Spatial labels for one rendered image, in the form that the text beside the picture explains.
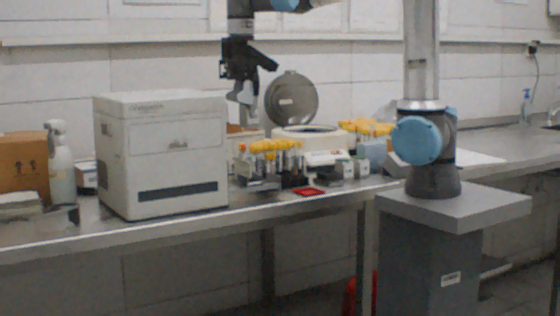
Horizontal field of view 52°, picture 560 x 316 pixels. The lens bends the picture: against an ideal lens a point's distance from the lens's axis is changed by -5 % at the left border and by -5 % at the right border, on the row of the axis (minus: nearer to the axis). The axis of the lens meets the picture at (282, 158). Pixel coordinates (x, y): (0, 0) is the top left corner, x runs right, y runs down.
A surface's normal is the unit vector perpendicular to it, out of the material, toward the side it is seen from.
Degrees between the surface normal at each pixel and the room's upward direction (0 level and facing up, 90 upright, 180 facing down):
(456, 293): 90
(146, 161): 90
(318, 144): 90
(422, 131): 98
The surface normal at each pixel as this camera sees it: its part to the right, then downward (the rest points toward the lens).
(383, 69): 0.54, 0.15
